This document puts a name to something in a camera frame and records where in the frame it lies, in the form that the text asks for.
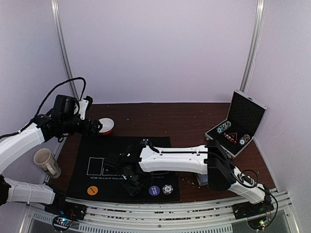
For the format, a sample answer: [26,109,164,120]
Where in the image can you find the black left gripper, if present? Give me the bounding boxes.
[61,115,102,137]

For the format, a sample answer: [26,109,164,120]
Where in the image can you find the purple small blind button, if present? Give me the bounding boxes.
[149,185,161,197]

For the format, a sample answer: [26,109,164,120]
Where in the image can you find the orange big blind button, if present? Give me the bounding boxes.
[87,185,99,196]

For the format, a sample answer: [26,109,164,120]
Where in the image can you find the poker chip stack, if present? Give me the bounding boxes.
[162,184,173,195]

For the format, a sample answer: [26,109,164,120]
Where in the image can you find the deck of playing cards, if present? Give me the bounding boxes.
[195,173,208,186]

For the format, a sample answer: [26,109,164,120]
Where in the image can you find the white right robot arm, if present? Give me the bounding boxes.
[104,139,272,215]

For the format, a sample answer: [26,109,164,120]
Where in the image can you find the right arm base board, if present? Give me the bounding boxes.
[232,201,274,231]

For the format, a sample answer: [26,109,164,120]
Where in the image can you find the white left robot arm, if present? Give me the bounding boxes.
[0,114,103,216]

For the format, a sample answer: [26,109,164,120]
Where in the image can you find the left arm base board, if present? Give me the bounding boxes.
[43,193,87,233]

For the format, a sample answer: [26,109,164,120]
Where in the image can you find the black poker mat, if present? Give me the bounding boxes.
[66,136,180,204]

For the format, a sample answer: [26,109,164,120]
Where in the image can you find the clear acrylic dealer button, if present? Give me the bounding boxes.
[140,138,152,146]

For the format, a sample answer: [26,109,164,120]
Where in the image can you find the beige ceramic mug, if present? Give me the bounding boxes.
[33,148,61,179]

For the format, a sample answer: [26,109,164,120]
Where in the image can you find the orange bowl white inside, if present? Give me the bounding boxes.
[99,117,115,135]

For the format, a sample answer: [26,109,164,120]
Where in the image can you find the chip stack in case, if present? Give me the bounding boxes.
[216,121,231,134]
[239,134,251,146]

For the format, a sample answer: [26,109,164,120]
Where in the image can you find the red triangle in case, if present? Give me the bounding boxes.
[224,132,238,144]

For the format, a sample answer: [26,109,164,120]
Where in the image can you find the aluminium poker chip case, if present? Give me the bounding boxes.
[205,90,267,158]

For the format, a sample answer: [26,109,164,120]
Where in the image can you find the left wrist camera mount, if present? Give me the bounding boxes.
[78,96,93,120]

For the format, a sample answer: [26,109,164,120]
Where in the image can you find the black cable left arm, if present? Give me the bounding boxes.
[0,77,87,139]

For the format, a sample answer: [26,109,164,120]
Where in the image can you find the aluminium corner post left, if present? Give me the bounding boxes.
[50,0,75,98]

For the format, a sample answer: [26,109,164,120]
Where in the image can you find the aluminium corner post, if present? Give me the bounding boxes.
[50,0,75,98]
[240,0,266,93]

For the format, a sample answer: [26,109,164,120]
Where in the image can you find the aluminium front frame rails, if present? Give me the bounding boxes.
[19,189,292,233]

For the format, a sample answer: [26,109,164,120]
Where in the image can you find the aluminium corner post right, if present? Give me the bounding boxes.
[240,0,266,93]

